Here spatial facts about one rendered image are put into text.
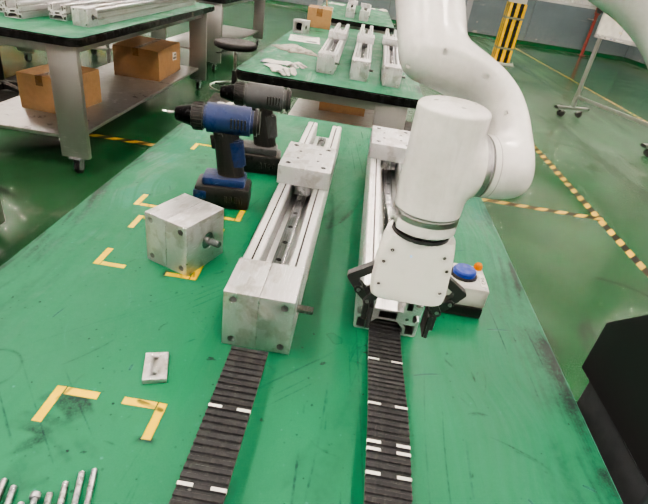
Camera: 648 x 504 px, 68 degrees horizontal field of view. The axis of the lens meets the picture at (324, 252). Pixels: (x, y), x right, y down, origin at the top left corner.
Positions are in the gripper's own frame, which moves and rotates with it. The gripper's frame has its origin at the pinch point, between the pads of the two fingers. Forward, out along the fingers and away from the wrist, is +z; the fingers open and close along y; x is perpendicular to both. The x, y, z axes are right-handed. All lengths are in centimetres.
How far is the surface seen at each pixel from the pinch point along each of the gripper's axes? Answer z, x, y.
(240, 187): 1, 38, -33
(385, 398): 3.3, -12.1, -1.1
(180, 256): 2.6, 10.8, -36.1
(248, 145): -1, 61, -36
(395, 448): 2.9, -19.7, -0.1
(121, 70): 57, 349, -210
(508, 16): 0, 995, 247
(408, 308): 1.3, 5.3, 2.4
